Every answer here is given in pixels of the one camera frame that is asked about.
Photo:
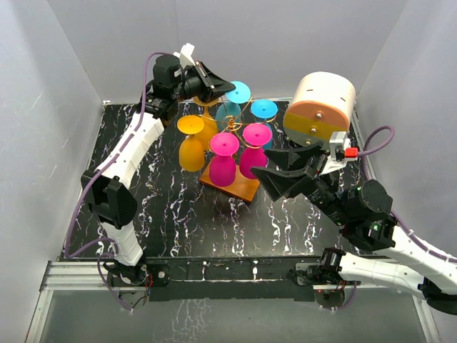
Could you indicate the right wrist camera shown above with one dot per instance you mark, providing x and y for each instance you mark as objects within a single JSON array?
[{"x": 340, "y": 153}]

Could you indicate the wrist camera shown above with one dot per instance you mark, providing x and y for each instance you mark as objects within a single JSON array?
[
  {"x": 185, "y": 55},
  {"x": 340, "y": 153}
]

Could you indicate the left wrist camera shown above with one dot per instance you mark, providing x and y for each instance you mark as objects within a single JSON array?
[{"x": 185, "y": 55}]

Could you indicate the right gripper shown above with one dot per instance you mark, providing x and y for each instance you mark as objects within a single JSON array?
[{"x": 275, "y": 181}]

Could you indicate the magenta wine glass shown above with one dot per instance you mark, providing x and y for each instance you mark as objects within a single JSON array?
[
  {"x": 222, "y": 171},
  {"x": 256, "y": 135}
]

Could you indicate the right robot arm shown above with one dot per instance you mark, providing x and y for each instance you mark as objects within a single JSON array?
[{"x": 363, "y": 215}]

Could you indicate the blue wine glass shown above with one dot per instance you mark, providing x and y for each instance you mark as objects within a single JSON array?
[
  {"x": 232, "y": 105},
  {"x": 264, "y": 111}
]

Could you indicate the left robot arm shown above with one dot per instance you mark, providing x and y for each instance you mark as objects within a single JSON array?
[{"x": 173, "y": 78}]

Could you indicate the gold wire wine glass rack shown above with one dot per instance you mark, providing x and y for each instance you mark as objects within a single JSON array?
[{"x": 242, "y": 188}]

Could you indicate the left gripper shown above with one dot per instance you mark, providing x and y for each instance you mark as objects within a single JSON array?
[{"x": 212, "y": 85}]

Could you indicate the orange wine glass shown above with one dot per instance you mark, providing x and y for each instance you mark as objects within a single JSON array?
[
  {"x": 191, "y": 151},
  {"x": 210, "y": 128}
]

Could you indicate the white orange cylindrical container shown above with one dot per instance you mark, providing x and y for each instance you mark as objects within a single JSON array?
[{"x": 322, "y": 104}]

